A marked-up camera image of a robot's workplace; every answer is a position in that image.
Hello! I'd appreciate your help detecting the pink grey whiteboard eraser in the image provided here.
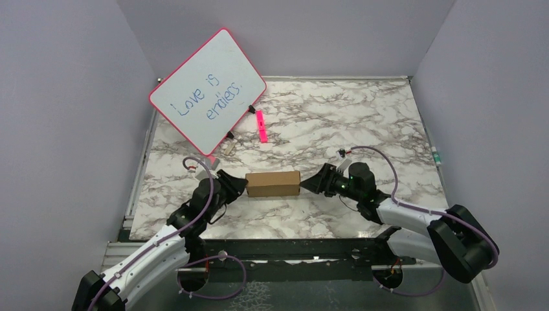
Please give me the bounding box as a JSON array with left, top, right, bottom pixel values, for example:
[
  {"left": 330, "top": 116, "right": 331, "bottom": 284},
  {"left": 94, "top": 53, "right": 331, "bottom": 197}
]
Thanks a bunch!
[{"left": 207, "top": 155, "right": 220, "bottom": 170}]

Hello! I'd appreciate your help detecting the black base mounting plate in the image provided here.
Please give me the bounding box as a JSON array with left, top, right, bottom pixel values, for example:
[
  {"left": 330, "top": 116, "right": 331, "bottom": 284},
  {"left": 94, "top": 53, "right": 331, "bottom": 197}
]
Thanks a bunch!
[{"left": 176, "top": 238, "right": 416, "bottom": 285}]

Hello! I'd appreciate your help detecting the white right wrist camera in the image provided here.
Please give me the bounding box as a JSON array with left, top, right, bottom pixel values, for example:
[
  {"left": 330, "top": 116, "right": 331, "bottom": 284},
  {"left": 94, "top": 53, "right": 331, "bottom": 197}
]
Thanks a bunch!
[{"left": 336, "top": 155, "right": 352, "bottom": 173}]

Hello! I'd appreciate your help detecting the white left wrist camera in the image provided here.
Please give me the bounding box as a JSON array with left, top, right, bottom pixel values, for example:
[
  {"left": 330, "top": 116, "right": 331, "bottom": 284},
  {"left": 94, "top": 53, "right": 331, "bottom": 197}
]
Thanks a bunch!
[{"left": 194, "top": 165, "right": 212, "bottom": 181}]

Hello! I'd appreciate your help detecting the aluminium frame rail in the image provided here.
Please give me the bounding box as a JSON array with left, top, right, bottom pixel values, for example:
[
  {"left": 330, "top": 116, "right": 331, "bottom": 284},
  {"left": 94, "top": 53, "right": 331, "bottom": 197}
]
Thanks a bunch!
[{"left": 125, "top": 238, "right": 493, "bottom": 310}]

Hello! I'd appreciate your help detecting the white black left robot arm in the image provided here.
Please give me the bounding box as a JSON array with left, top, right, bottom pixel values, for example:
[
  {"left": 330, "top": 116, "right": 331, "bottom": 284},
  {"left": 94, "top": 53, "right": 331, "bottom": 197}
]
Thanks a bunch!
[{"left": 71, "top": 170, "right": 248, "bottom": 310}]

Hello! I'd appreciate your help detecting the green white glue stick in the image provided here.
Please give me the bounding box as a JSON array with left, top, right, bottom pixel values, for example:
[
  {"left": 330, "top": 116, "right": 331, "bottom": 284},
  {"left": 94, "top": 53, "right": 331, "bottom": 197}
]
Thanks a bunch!
[{"left": 431, "top": 146, "right": 442, "bottom": 167}]

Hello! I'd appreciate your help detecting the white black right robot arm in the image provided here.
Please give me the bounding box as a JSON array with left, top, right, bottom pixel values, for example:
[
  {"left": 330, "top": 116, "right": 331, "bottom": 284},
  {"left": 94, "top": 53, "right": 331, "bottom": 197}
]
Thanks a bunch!
[{"left": 300, "top": 163, "right": 500, "bottom": 283}]

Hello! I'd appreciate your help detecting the pink marker pen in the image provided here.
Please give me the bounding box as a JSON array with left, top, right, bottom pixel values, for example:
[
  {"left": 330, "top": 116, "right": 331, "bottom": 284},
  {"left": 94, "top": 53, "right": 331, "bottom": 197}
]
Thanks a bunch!
[{"left": 255, "top": 110, "right": 268, "bottom": 143}]

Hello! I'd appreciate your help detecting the brown cardboard box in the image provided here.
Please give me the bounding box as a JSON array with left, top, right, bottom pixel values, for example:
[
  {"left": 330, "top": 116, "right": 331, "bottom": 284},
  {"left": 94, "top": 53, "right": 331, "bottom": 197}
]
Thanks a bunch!
[{"left": 245, "top": 171, "right": 300, "bottom": 198}]

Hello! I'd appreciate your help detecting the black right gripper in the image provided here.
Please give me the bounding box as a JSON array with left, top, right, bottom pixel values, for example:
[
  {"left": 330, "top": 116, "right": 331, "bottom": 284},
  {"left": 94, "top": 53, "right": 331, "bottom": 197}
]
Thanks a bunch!
[{"left": 300, "top": 162, "right": 362, "bottom": 202}]

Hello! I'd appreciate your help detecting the pink-framed whiteboard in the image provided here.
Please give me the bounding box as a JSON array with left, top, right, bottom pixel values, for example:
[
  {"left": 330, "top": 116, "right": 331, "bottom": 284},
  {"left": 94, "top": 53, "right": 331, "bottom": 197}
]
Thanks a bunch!
[{"left": 149, "top": 28, "right": 267, "bottom": 156}]

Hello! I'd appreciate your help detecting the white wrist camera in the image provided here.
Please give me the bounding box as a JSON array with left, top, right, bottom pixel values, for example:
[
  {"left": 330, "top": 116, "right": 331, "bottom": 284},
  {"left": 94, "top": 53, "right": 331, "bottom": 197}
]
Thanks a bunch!
[
  {"left": 336, "top": 155, "right": 352, "bottom": 173},
  {"left": 194, "top": 165, "right": 212, "bottom": 181}
]

